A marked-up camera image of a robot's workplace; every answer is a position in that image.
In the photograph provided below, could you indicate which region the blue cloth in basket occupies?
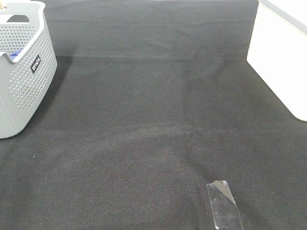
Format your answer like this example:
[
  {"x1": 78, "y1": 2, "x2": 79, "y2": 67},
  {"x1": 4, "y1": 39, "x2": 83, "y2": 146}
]
[{"x1": 10, "y1": 50, "x2": 22, "y2": 60}]

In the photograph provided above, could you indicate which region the black table cloth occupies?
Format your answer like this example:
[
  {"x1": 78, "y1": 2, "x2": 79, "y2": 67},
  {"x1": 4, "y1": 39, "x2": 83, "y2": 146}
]
[{"x1": 0, "y1": 0, "x2": 307, "y2": 230}]

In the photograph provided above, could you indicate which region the clear tape strip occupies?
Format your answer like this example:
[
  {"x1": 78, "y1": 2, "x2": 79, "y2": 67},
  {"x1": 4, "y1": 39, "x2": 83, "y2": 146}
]
[{"x1": 207, "y1": 181, "x2": 244, "y2": 230}]

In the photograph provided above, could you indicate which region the grey perforated laundry basket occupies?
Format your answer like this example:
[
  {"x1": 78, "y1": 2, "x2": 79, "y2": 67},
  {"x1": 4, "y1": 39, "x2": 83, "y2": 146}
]
[{"x1": 0, "y1": 0, "x2": 58, "y2": 139}]

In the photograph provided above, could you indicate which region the white plastic storage basket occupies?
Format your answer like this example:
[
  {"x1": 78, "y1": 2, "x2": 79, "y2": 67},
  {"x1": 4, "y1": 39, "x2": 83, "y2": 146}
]
[{"x1": 247, "y1": 0, "x2": 307, "y2": 121}]

